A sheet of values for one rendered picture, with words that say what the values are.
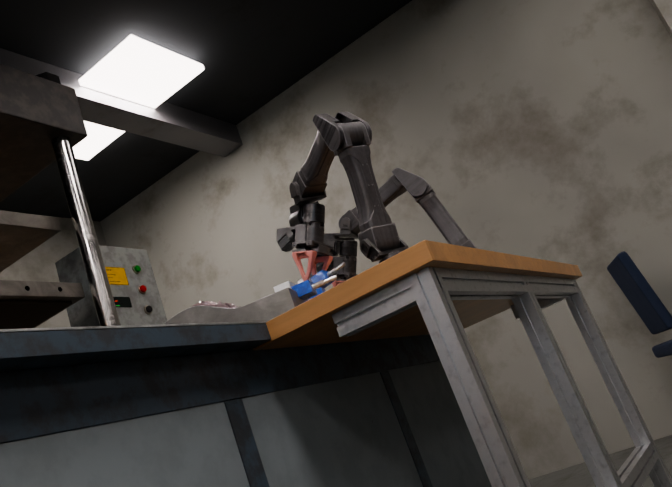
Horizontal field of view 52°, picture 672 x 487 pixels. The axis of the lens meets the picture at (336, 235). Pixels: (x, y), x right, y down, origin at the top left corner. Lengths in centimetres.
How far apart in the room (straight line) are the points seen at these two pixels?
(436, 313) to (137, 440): 52
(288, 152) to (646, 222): 252
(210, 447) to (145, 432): 14
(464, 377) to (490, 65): 355
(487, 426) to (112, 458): 58
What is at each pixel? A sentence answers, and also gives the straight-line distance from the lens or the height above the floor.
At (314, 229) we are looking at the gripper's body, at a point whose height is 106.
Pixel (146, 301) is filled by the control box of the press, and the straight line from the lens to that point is 259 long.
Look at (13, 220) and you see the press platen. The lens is 234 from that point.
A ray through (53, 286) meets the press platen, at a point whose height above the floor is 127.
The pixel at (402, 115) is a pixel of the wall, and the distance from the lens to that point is 474.
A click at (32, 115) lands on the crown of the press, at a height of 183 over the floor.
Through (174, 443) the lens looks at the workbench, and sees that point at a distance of 114.
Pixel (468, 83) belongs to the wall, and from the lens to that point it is 461.
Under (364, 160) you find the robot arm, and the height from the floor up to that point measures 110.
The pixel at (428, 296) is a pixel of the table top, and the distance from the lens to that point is 121.
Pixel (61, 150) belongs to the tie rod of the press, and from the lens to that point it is 250.
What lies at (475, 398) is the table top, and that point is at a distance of 118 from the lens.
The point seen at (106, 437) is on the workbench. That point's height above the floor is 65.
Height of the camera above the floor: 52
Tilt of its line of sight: 17 degrees up
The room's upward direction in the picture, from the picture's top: 21 degrees counter-clockwise
